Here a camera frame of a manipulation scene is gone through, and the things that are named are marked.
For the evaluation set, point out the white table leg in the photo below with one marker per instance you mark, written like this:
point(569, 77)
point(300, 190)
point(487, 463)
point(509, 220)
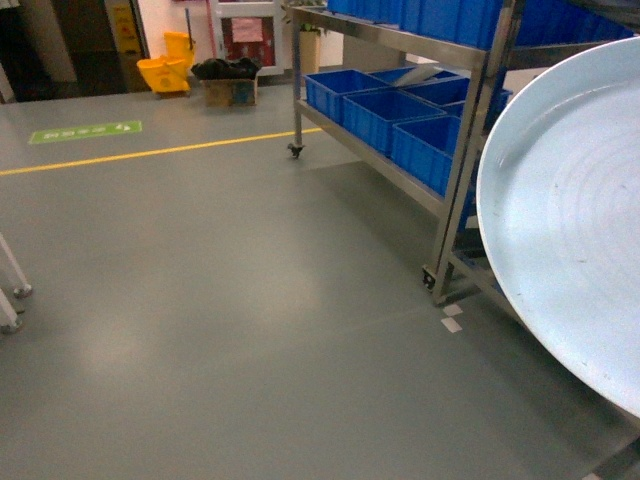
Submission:
point(22, 289)

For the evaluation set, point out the blue bin middle row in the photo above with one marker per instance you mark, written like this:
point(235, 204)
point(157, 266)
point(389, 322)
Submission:
point(372, 116)

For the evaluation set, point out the cardboard box with black bags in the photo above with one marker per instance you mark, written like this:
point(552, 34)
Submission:
point(228, 83)

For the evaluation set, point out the blue bin far left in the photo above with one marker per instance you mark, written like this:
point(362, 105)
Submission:
point(325, 91)

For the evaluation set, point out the stainless steel shelf rack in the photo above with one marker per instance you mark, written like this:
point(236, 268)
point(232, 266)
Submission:
point(469, 47)

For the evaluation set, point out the blue bin near front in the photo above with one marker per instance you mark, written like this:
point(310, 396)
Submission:
point(426, 148)

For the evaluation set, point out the light blue round tray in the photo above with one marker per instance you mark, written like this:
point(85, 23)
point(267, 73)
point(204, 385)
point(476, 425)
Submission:
point(558, 209)

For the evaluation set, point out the yellow mop bucket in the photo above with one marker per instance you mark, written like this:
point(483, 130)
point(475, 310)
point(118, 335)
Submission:
point(168, 74)

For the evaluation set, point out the green floor sign sticker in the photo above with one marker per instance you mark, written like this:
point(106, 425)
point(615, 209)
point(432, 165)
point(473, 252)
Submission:
point(85, 132)

